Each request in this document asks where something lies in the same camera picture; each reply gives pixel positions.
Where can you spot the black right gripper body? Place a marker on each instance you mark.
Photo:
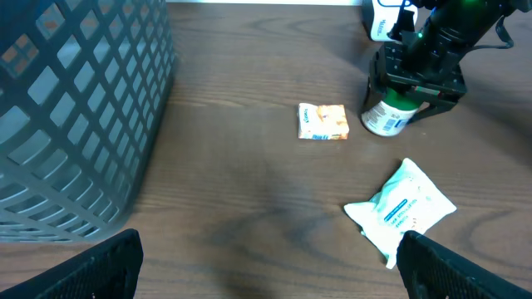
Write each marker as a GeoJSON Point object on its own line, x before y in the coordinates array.
{"type": "Point", "coordinates": [392, 67]}

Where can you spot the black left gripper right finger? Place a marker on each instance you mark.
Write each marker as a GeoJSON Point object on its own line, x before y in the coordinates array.
{"type": "Point", "coordinates": [432, 271]}

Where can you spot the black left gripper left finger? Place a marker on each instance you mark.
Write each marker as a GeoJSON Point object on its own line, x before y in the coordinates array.
{"type": "Point", "coordinates": [108, 270]}

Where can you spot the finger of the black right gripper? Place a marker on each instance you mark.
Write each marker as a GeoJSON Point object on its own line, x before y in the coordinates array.
{"type": "Point", "coordinates": [435, 107]}
{"type": "Point", "coordinates": [374, 94]}

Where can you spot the green lid white jar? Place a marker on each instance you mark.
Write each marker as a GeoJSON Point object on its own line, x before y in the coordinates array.
{"type": "Point", "coordinates": [388, 113]}

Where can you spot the orange tissue pack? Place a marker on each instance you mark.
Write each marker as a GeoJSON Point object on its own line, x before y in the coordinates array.
{"type": "Point", "coordinates": [322, 122]}

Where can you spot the white wet wipes pack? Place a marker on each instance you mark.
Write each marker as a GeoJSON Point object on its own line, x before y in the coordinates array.
{"type": "Point", "coordinates": [407, 201]}

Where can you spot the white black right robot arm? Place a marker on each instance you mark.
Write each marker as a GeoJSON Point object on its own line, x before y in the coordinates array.
{"type": "Point", "coordinates": [426, 41]}

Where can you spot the white barcode scanner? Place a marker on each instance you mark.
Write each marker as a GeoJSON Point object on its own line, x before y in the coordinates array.
{"type": "Point", "coordinates": [379, 18]}

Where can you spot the grey plastic mesh basket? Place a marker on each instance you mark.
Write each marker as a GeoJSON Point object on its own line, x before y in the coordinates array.
{"type": "Point", "coordinates": [83, 89]}

